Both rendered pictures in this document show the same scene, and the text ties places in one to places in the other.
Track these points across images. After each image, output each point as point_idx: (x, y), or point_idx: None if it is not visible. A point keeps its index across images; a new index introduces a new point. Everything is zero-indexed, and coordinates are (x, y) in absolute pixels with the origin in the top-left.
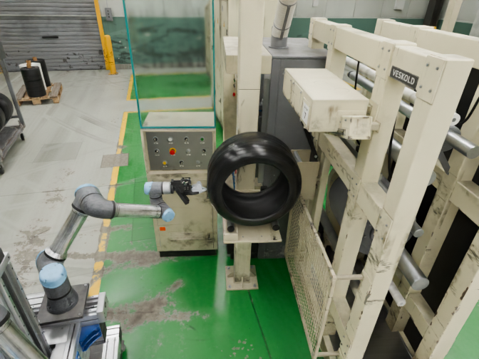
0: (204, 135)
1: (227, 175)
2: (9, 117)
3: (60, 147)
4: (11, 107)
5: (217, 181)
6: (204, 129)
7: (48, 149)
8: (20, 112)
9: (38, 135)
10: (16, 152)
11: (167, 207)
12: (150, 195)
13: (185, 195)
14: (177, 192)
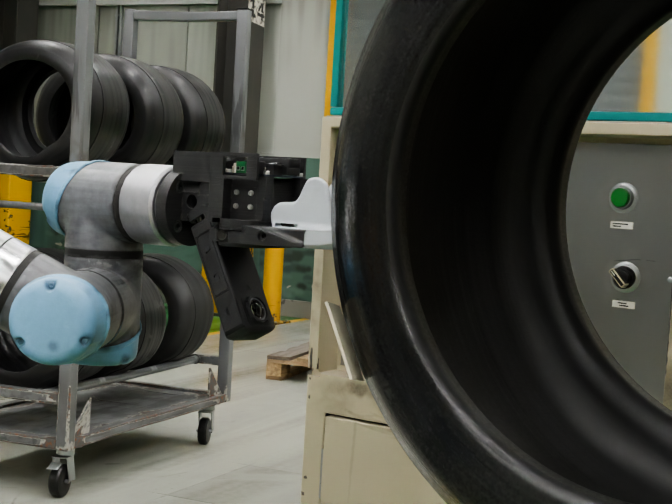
0: (641, 179)
1: (438, 18)
2: (185, 345)
3: (287, 481)
4: (200, 317)
5: (368, 76)
6: (633, 124)
7: (248, 478)
8: (228, 348)
9: (256, 444)
10: (152, 464)
11: (75, 275)
12: (65, 231)
13: (254, 284)
14: (199, 233)
